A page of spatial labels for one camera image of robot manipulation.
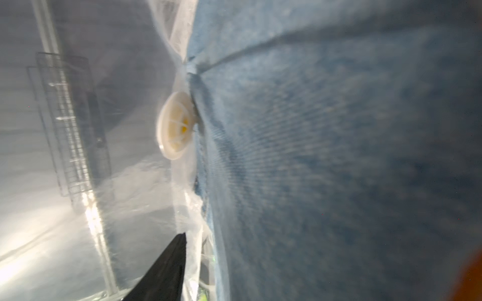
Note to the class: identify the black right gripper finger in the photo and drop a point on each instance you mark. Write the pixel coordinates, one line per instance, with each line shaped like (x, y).
(164, 280)

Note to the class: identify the clear plastic vacuum bag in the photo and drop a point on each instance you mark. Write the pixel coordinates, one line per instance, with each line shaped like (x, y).
(53, 248)

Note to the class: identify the blue jeans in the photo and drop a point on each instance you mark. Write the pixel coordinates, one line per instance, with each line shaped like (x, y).
(339, 146)

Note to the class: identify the orange garment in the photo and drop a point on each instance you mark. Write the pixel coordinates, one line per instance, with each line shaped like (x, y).
(468, 287)

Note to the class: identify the white vacuum bag valve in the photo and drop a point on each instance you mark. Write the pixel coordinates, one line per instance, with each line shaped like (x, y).
(174, 125)

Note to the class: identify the black wire side basket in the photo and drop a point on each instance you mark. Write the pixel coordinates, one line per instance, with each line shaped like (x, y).
(72, 119)

